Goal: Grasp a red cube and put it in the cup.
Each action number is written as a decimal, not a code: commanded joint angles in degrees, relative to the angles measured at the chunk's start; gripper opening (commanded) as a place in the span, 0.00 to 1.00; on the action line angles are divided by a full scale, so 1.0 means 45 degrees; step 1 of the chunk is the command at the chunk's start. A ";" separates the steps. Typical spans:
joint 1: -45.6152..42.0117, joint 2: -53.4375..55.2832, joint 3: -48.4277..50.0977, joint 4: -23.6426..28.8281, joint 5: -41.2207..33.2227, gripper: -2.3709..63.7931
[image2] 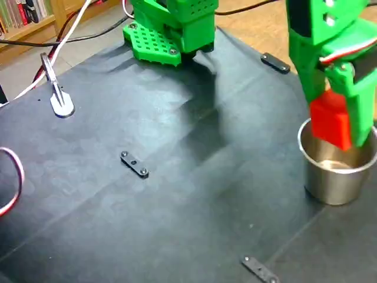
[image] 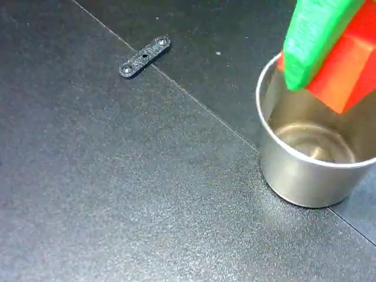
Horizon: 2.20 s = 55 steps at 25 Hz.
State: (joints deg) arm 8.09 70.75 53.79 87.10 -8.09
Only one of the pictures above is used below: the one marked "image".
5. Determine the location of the red cube block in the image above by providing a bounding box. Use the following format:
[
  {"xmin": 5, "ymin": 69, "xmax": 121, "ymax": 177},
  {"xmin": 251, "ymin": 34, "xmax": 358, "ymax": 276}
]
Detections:
[{"xmin": 277, "ymin": 0, "xmax": 376, "ymax": 115}]

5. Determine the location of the stainless steel cup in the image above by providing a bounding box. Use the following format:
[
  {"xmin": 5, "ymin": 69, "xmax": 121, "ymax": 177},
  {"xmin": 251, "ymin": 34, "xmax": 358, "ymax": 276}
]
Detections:
[{"xmin": 255, "ymin": 52, "xmax": 376, "ymax": 209}]

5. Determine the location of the black screwed bracket plate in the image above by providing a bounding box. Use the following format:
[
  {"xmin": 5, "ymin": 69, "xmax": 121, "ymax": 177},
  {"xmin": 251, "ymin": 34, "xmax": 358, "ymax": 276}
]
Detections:
[{"xmin": 118, "ymin": 35, "xmax": 172, "ymax": 79}]

